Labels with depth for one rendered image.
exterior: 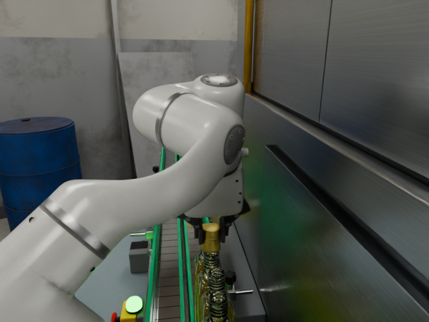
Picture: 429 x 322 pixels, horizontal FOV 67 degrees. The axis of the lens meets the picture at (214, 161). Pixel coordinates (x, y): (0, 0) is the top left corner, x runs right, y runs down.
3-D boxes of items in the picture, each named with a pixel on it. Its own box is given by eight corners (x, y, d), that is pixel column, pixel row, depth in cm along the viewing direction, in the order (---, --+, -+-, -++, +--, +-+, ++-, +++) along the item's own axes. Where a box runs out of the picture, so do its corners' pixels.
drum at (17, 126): (7, 222, 296) (-17, 120, 265) (78, 204, 331) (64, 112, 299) (15, 257, 246) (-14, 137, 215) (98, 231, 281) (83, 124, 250)
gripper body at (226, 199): (241, 142, 54) (236, 194, 60) (180, 144, 52) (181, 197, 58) (252, 168, 47) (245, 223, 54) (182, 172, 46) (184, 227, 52)
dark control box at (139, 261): (153, 273, 114) (151, 252, 112) (130, 275, 114) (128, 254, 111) (154, 259, 122) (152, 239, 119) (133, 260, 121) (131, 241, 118)
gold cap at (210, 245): (222, 252, 59) (222, 231, 57) (202, 253, 58) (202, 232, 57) (219, 241, 62) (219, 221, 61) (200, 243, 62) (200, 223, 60)
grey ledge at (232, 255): (264, 342, 83) (267, 308, 79) (231, 346, 82) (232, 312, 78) (216, 191, 172) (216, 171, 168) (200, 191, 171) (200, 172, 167)
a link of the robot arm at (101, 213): (71, 230, 38) (182, 116, 47) (145, 292, 32) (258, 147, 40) (25, 193, 32) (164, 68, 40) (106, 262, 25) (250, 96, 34)
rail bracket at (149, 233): (155, 258, 102) (152, 220, 98) (131, 259, 101) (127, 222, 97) (156, 250, 106) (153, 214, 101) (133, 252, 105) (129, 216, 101)
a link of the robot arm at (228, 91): (180, 112, 33) (121, 89, 38) (182, 191, 39) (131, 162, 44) (257, 76, 43) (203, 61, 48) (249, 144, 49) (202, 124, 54)
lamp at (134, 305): (142, 313, 87) (141, 305, 86) (124, 315, 87) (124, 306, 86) (143, 301, 91) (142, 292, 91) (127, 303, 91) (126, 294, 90)
